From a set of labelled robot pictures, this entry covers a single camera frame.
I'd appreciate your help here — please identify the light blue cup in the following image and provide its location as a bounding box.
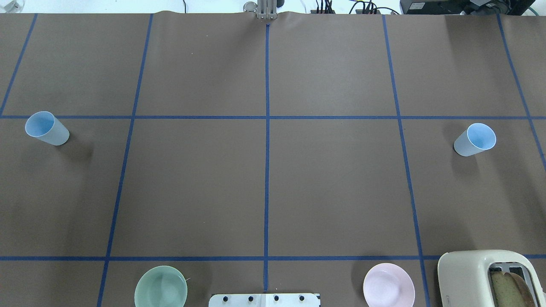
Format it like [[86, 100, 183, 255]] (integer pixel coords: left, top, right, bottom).
[[25, 111, 70, 146], [453, 123, 497, 157]]

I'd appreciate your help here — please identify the green bowl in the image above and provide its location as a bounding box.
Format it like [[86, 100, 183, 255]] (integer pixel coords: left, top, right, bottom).
[[134, 266, 189, 307]]

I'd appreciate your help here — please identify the pink bowl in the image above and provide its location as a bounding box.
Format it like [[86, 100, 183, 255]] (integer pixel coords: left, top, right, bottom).
[[363, 263, 415, 307]]

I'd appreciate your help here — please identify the cream toaster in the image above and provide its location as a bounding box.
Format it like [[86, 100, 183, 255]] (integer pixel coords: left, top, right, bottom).
[[437, 249, 545, 307]]

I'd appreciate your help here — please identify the black monitor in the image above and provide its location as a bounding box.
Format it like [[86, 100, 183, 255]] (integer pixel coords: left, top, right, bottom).
[[399, 0, 535, 16]]

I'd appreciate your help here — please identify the bread slice in toaster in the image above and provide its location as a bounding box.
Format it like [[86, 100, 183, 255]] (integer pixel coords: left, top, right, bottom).
[[490, 272, 536, 307]]

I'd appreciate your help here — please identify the aluminium frame post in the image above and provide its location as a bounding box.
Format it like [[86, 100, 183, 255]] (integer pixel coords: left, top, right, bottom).
[[256, 0, 278, 20]]

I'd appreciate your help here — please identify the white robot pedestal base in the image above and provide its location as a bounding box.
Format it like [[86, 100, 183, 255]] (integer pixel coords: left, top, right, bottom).
[[208, 293, 321, 307]]

